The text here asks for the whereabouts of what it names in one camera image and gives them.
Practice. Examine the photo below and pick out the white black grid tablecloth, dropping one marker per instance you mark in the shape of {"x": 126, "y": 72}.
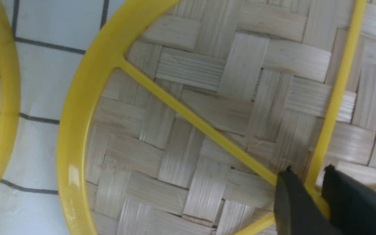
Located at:
{"x": 51, "y": 37}

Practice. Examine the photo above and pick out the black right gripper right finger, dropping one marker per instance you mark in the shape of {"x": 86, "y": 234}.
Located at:
{"x": 352, "y": 204}

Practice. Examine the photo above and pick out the yellow rimmed bamboo steamer lid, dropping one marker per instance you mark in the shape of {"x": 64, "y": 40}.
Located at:
{"x": 183, "y": 112}

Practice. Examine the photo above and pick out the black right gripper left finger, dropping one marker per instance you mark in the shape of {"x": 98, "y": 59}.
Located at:
{"x": 295, "y": 211}

